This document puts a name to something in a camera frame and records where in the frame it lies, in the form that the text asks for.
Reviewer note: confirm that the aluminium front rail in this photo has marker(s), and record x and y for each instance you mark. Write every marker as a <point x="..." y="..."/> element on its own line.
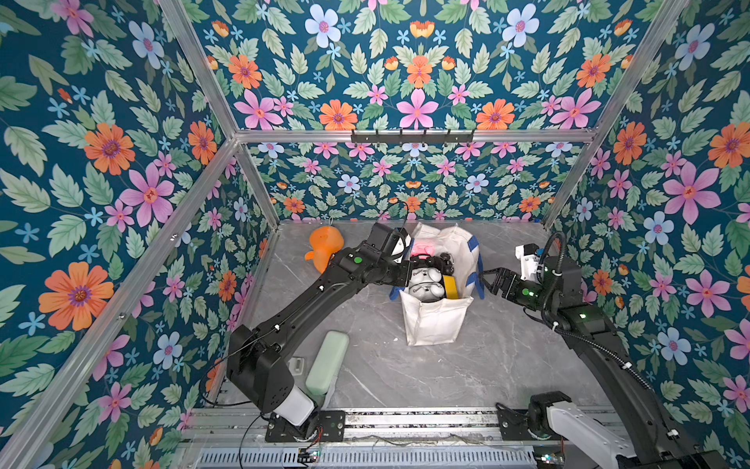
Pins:
<point x="476" y="425"/>

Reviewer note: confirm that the pale green oblong case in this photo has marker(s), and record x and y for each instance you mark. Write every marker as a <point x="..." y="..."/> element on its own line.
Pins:
<point x="327" y="364"/>

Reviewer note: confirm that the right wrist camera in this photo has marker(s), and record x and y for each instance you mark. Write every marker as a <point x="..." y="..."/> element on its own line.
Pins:
<point x="529" y="258"/>

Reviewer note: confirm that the pink alarm clock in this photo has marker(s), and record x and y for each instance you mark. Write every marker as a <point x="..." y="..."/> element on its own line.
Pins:
<point x="423" y="248"/>

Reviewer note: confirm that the white twin-bell alarm clock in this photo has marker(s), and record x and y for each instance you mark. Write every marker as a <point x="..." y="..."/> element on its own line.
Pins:
<point x="420" y="276"/>

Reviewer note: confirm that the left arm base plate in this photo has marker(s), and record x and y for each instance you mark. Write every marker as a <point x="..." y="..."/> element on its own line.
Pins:
<point x="322" y="426"/>

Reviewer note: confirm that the white wall light switch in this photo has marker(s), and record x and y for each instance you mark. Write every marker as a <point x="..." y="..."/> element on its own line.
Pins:
<point x="297" y="366"/>

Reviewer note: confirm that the black twin-bell alarm clock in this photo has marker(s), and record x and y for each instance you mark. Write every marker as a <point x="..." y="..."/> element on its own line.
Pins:
<point x="442" y="262"/>

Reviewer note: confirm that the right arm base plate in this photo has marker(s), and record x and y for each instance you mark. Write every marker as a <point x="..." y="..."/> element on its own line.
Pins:
<point x="515" y="422"/>

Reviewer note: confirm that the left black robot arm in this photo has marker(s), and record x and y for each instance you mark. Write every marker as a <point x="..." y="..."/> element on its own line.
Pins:
<point x="257" y="359"/>

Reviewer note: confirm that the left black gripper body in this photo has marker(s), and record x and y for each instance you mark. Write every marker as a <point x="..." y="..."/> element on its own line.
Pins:
<point x="394" y="274"/>

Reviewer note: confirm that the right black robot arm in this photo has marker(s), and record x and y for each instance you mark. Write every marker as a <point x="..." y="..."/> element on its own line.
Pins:
<point x="548" y="289"/>

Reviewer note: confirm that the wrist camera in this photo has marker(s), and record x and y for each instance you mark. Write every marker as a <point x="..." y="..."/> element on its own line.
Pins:
<point x="529" y="258"/>
<point x="401" y="244"/>

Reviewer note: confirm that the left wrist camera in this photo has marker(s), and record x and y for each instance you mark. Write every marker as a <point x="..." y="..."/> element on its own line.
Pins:
<point x="401" y="244"/>

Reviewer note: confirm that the black hook rail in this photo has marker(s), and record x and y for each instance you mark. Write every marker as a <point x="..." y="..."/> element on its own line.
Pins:
<point x="426" y="136"/>

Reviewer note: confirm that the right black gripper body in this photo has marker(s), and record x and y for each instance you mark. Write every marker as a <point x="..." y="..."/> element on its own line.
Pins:
<point x="510" y="281"/>

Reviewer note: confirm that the white canvas tote bag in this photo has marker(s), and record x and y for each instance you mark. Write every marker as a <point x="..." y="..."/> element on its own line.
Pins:
<point x="438" y="323"/>

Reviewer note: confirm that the yellow square alarm clock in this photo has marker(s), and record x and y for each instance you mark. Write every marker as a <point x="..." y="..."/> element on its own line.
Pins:
<point x="451" y="289"/>

